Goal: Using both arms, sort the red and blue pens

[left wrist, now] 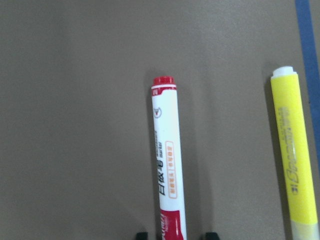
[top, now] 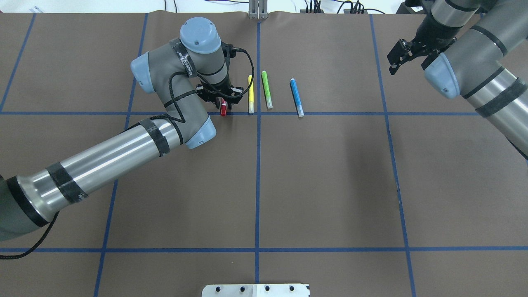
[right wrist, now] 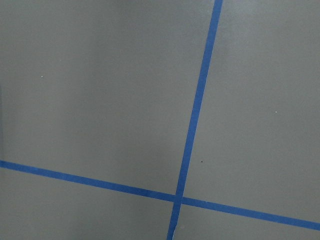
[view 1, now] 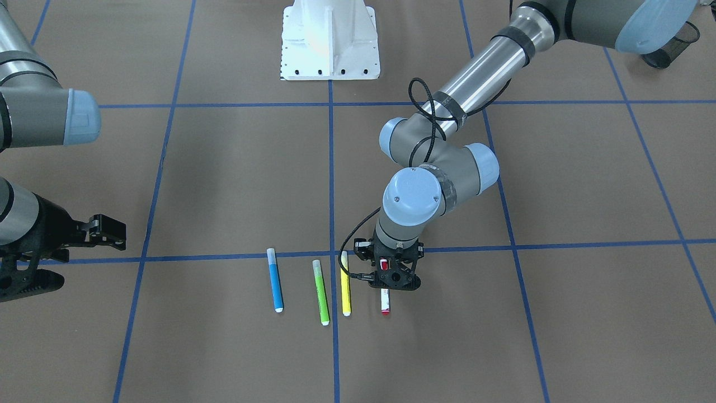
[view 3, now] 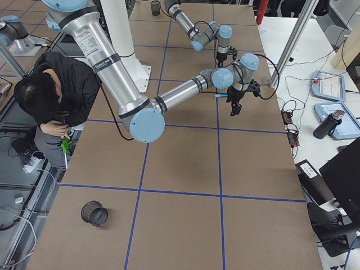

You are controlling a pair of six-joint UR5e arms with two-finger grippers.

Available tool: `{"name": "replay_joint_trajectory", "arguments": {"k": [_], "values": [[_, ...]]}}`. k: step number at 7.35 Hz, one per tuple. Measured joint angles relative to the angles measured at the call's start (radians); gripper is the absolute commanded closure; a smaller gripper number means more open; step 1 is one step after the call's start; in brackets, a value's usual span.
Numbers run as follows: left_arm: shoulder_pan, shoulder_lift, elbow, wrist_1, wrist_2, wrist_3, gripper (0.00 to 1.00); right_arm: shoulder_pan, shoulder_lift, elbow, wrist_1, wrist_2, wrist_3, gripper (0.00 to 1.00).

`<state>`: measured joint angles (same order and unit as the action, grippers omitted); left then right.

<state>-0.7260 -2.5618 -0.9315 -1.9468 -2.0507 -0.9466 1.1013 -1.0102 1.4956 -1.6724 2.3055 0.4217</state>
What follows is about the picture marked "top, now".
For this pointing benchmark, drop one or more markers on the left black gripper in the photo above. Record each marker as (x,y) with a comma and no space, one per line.
(223,90)

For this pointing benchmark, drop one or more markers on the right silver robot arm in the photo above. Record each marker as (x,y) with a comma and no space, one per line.
(463,42)

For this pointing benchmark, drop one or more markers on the yellow highlighter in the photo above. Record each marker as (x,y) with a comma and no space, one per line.
(250,95)

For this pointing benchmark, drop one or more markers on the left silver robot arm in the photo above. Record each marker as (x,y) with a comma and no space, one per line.
(184,73)

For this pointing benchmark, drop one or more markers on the red white marker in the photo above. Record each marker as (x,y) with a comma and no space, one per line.
(223,107)

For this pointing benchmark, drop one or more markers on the white pedestal column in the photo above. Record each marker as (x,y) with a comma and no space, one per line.
(257,290)

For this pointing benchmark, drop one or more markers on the blue marker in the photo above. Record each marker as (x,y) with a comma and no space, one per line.
(296,97)

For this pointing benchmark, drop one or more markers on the green highlighter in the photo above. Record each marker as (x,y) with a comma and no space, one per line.
(267,90)

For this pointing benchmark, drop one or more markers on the aluminium frame post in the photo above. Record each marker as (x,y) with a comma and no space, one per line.
(258,9)

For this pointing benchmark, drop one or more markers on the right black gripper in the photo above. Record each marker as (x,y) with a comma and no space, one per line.
(431,32)

